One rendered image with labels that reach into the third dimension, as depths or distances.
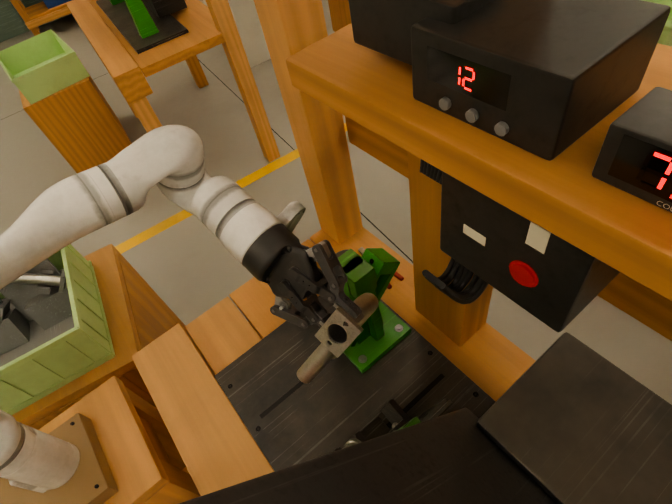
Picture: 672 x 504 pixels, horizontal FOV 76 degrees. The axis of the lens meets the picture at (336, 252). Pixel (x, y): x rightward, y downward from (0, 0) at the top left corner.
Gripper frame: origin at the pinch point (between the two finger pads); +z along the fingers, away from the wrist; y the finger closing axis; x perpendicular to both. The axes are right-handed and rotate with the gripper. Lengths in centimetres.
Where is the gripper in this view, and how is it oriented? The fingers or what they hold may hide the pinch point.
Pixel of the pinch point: (341, 319)
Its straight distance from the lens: 54.2
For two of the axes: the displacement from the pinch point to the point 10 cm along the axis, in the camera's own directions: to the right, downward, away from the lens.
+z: 7.2, 6.7, -1.7
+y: 5.0, -6.8, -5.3
